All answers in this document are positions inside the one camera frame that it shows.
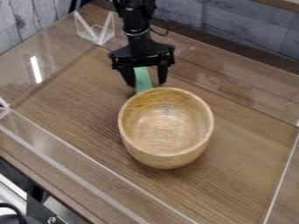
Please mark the clear acrylic corner bracket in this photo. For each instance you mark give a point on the clear acrylic corner bracket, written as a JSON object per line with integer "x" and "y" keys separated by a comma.
{"x": 98, "y": 34}

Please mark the round wooden bowl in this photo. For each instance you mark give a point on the round wooden bowl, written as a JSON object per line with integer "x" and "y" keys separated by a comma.
{"x": 166, "y": 125}

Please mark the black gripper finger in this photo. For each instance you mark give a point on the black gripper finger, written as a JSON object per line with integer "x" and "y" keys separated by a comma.
{"x": 128, "y": 76}
{"x": 162, "y": 73}

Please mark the green rectangular block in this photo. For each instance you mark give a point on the green rectangular block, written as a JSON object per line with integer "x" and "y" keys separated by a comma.
{"x": 143, "y": 82}

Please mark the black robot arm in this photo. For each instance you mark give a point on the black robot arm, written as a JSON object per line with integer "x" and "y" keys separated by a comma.
{"x": 136, "y": 13}

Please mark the black metal table bracket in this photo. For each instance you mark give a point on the black metal table bracket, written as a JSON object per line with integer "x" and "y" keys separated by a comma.
{"x": 40, "y": 212}

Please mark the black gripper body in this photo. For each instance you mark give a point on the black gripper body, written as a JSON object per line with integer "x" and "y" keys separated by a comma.
{"x": 158, "y": 54}

